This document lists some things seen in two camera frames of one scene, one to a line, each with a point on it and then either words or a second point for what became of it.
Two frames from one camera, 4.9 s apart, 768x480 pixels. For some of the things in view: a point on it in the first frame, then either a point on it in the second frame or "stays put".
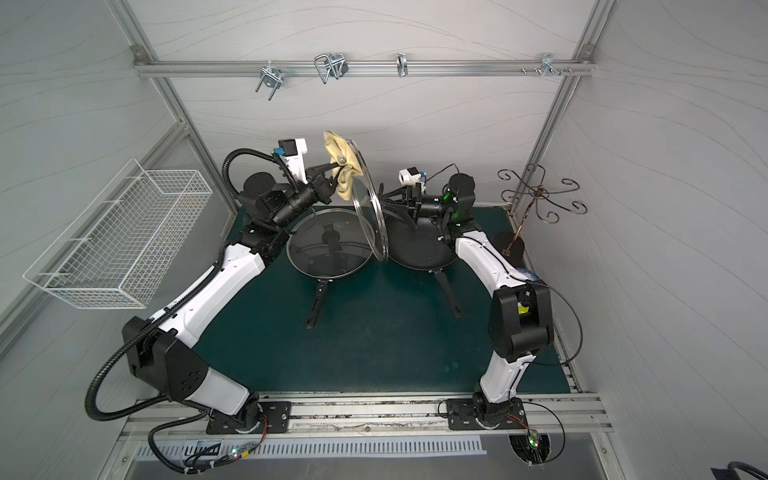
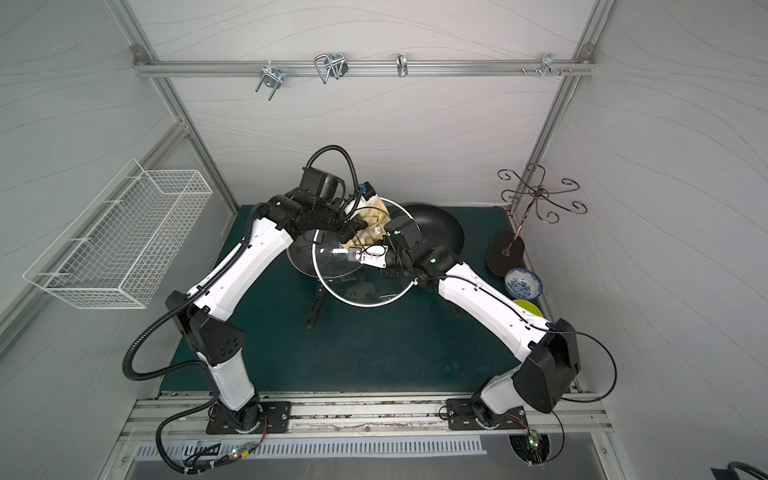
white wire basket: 118,252 stays put
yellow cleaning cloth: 348,163 -> 377,218
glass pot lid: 368,207 -> 356,282
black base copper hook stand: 512,244 stays put
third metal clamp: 402,64 stays put
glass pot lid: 330,243 stays put
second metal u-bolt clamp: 334,64 stays put
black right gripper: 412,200 -> 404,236
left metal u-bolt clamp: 271,77 stays put
